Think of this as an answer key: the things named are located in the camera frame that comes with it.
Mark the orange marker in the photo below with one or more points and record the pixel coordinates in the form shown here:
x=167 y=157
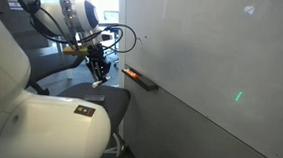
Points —
x=132 y=74

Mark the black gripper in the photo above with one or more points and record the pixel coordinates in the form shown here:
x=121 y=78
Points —
x=95 y=54

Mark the black office chair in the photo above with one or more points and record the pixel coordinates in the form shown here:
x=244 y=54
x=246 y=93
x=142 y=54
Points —
x=113 y=100

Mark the black whiteboard tray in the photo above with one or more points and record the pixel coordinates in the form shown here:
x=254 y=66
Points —
x=146 y=84

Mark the yellow wrist camera mount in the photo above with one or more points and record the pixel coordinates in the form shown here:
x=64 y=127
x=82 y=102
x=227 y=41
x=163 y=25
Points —
x=75 y=51

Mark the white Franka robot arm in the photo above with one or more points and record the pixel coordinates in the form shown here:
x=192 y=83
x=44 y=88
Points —
x=44 y=129

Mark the background office chair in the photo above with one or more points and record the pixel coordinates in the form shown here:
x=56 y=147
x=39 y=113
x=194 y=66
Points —
x=108 y=37

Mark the white glass whiteboard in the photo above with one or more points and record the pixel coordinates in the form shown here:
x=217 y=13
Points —
x=217 y=44

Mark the whiteboard marker with white end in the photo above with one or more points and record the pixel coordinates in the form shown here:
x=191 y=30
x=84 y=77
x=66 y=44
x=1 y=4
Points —
x=96 y=84

